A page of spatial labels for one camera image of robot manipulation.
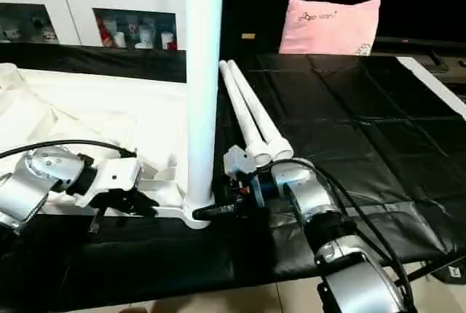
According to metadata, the white plastic table leg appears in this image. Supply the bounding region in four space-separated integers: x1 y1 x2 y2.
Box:
227 60 294 162
183 0 226 221
218 61 272 167

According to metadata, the black work mat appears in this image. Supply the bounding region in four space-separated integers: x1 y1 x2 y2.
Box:
0 42 466 311

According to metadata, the pink printed pillow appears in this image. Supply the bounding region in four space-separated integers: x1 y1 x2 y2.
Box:
279 0 382 57

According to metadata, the black sofa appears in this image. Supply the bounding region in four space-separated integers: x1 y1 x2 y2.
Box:
222 0 466 56

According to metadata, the black tripod stand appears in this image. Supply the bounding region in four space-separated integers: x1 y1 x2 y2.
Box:
406 255 466 285

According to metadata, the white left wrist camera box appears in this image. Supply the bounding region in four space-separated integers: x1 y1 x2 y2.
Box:
90 157 143 199

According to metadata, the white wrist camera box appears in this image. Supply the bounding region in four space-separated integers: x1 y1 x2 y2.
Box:
222 146 258 180
90 157 143 199

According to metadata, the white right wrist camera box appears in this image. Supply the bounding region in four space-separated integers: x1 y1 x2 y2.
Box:
222 146 258 180

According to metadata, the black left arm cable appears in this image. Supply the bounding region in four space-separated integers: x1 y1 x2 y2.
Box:
0 140 138 162

